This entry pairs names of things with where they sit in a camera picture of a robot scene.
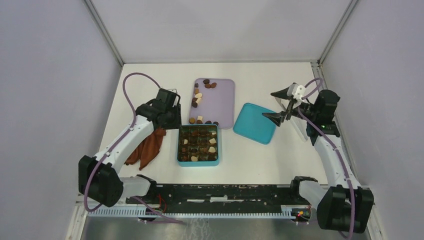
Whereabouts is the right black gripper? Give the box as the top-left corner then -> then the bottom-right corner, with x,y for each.
262,86 -> 319,127

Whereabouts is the teal box lid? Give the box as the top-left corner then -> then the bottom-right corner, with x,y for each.
233,103 -> 277,145

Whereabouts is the teal chocolate box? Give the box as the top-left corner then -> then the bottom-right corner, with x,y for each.
176,124 -> 221,167

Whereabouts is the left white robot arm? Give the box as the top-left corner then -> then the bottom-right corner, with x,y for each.
78,88 -> 182,208

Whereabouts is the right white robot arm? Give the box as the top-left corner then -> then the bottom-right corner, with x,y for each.
262,84 -> 374,238

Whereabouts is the purple chocolate tray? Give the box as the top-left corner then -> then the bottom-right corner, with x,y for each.
187,78 -> 236,130

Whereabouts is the brown cloth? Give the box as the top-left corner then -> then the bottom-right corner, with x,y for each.
124,128 -> 167,171

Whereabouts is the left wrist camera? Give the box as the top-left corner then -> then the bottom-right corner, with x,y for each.
168,88 -> 180,101

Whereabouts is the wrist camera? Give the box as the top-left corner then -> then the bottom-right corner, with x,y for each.
287,83 -> 306,102
168,88 -> 180,101

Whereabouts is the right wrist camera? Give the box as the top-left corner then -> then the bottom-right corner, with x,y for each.
287,83 -> 306,102

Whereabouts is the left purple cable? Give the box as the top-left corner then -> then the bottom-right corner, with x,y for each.
82,72 -> 162,214

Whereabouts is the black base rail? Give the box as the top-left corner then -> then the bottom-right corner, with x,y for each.
125,184 -> 309,214

